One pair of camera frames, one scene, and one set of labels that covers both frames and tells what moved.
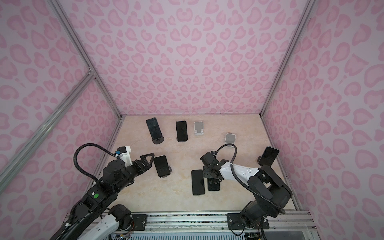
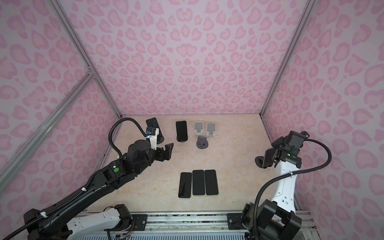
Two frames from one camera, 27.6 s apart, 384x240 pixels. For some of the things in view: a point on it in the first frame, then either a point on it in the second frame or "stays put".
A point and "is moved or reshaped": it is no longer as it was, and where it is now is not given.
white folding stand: [230, 138] → [211, 129]
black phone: [212, 186] is moved or reshaped
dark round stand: [158, 141] stays put
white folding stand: [198, 128] stays put
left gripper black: [147, 166] → [162, 156]
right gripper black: [205, 172] → [276, 143]
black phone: [181, 131] stays put
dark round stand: [170, 171] → [202, 143]
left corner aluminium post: [81, 48] stays put
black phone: [197, 182] stays put
